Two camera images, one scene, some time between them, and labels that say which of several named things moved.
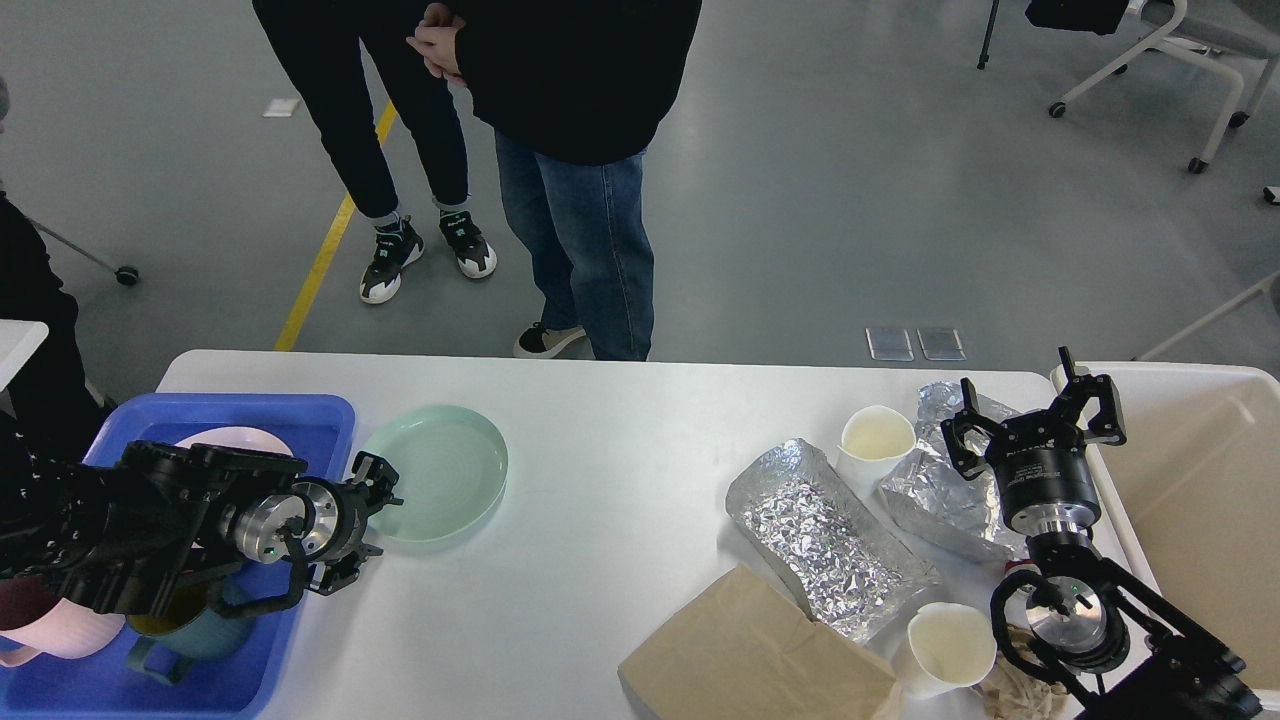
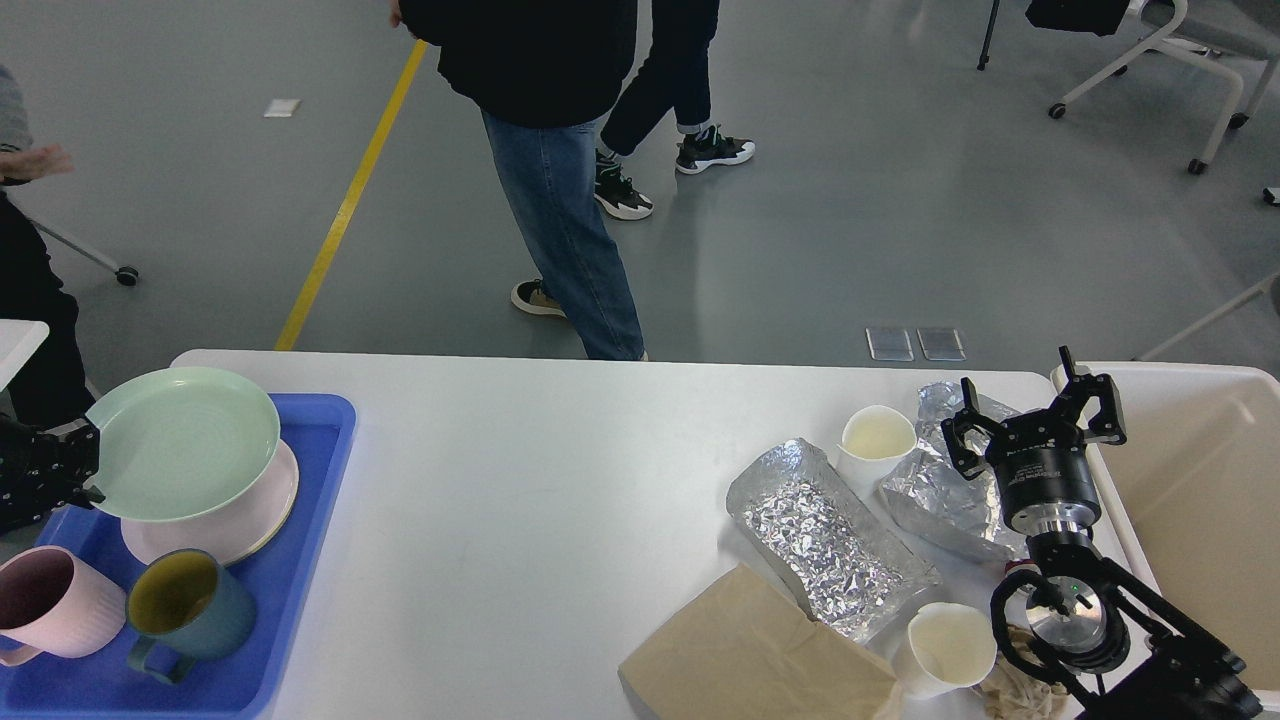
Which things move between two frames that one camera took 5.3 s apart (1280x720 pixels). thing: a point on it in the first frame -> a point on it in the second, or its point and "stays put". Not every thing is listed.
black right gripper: [1041, 460] stays put
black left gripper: [320, 520] -> [41, 470]
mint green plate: [451, 466] -> [181, 442]
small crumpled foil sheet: [932, 493] stays put
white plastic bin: [1194, 489] stays put
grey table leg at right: [1261, 287] stays put
